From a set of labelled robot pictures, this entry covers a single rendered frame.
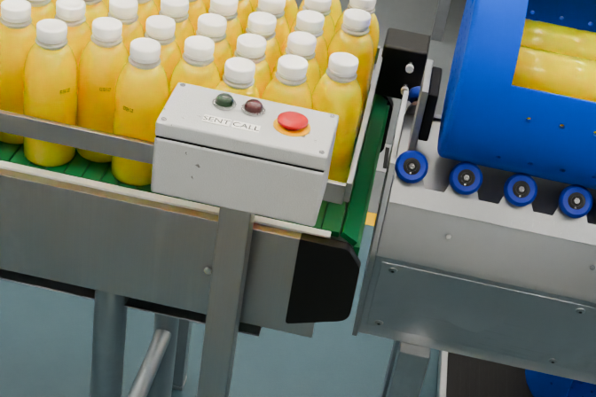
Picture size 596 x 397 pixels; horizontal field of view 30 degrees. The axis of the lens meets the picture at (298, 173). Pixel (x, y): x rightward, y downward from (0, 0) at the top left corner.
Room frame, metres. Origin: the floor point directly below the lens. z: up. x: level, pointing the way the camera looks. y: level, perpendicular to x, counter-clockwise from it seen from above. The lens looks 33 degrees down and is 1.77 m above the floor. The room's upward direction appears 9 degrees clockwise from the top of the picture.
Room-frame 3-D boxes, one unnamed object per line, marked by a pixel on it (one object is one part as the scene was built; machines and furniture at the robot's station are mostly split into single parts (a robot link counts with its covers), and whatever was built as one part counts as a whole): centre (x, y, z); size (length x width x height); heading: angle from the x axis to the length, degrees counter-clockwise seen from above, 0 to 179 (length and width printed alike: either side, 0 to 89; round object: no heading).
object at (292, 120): (1.11, 0.02, 1.11); 0.04 x 0.04 x 0.01
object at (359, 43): (1.45, -0.05, 0.99); 0.07 x 0.07 x 0.19
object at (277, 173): (1.11, 0.07, 1.05); 0.20 x 0.10 x 0.10; 85
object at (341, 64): (1.30, -0.03, 1.09); 0.04 x 0.04 x 0.02
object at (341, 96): (1.30, -0.03, 0.99); 0.07 x 0.07 x 0.19
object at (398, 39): (1.59, -0.13, 0.95); 0.10 x 0.07 x 0.10; 175
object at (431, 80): (1.39, -0.16, 0.99); 0.10 x 0.02 x 0.12; 175
